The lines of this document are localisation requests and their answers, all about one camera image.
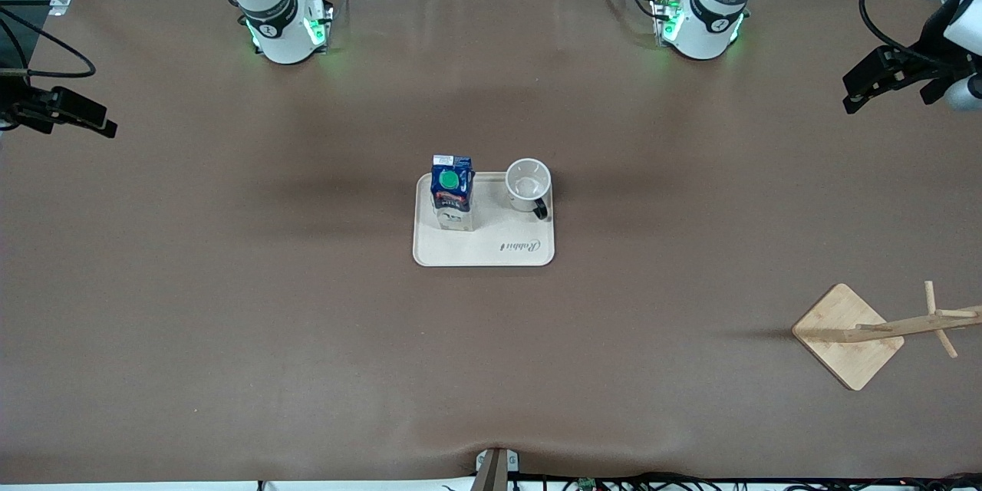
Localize white smiley mug black handle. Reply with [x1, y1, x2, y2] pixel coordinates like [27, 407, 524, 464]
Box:
[505, 158, 552, 220]

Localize white rectangular tray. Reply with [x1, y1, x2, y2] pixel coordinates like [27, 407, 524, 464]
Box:
[413, 172, 555, 268]

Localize wooden mug stand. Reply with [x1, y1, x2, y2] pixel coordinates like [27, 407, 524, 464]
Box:
[792, 281, 982, 391]

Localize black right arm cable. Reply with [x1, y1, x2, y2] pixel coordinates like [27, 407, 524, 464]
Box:
[0, 6, 97, 81]

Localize black cables along table edge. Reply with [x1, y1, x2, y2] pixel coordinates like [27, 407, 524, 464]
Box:
[510, 471, 982, 491]

